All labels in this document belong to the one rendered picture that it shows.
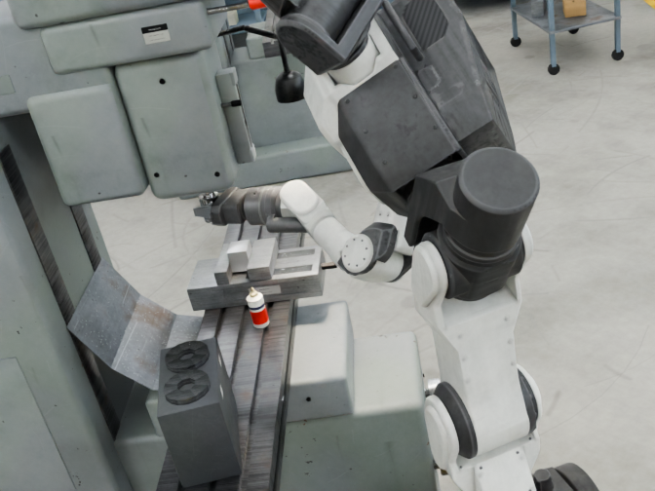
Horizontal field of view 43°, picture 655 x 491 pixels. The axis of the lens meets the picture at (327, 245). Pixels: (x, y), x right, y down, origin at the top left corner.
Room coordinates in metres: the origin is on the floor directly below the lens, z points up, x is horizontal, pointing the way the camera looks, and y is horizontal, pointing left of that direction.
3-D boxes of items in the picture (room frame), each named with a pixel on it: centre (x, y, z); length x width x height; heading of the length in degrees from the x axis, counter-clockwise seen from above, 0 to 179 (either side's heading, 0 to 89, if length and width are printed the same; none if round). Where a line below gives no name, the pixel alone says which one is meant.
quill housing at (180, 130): (1.77, 0.25, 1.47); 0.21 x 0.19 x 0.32; 173
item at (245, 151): (1.76, 0.14, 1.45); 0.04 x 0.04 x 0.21; 83
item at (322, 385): (1.77, 0.25, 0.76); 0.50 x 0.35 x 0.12; 83
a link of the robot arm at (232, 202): (1.73, 0.17, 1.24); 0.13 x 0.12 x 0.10; 154
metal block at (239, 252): (1.92, 0.23, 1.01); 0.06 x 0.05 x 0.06; 171
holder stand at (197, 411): (1.34, 0.32, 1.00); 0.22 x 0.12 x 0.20; 3
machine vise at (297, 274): (1.92, 0.20, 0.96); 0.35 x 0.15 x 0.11; 81
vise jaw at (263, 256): (1.91, 0.17, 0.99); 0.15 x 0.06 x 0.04; 171
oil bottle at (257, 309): (1.75, 0.20, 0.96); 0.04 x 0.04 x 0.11
